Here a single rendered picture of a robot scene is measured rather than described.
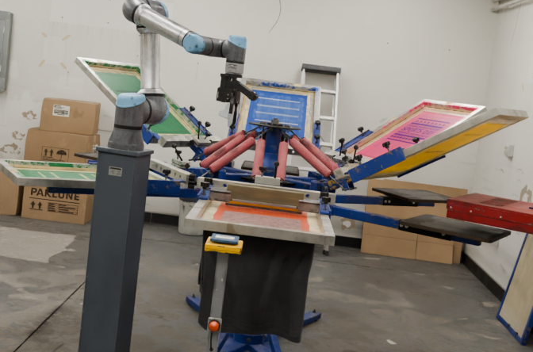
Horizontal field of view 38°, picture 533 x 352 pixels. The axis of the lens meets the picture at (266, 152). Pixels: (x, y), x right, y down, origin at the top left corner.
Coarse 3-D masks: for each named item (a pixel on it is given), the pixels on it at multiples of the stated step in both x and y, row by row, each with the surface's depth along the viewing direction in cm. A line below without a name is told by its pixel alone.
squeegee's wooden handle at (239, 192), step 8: (232, 184) 357; (232, 192) 357; (240, 192) 357; (248, 192) 357; (256, 192) 356; (264, 192) 356; (272, 192) 356; (280, 192) 356; (288, 192) 356; (296, 192) 357; (248, 200) 357; (256, 200) 357; (264, 200) 357; (272, 200) 357; (280, 200) 357; (288, 200) 357; (296, 200) 356; (296, 208) 357
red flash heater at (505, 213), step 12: (456, 204) 363; (468, 204) 360; (480, 204) 359; (492, 204) 364; (504, 204) 370; (516, 204) 376; (528, 204) 382; (456, 216) 363; (468, 216) 360; (480, 216) 358; (492, 216) 354; (504, 216) 351; (516, 216) 349; (528, 216) 346; (504, 228) 352; (516, 228) 349; (528, 228) 346
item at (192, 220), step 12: (204, 204) 336; (192, 216) 303; (324, 216) 341; (204, 228) 299; (216, 228) 299; (228, 228) 299; (240, 228) 298; (252, 228) 298; (264, 228) 298; (276, 228) 299; (324, 228) 312; (300, 240) 298; (312, 240) 298; (324, 240) 298
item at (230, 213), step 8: (224, 208) 353; (232, 208) 355; (240, 208) 358; (248, 208) 361; (216, 216) 328; (224, 216) 331; (232, 216) 333; (240, 216) 335; (248, 216) 338; (256, 216) 340; (256, 224) 321
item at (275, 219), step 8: (264, 216) 342; (272, 216) 345; (280, 216) 347; (288, 216) 350; (296, 216) 353; (304, 216) 355; (264, 224) 323; (272, 224) 326; (280, 224) 328; (288, 224) 330; (296, 224) 332; (304, 224) 335
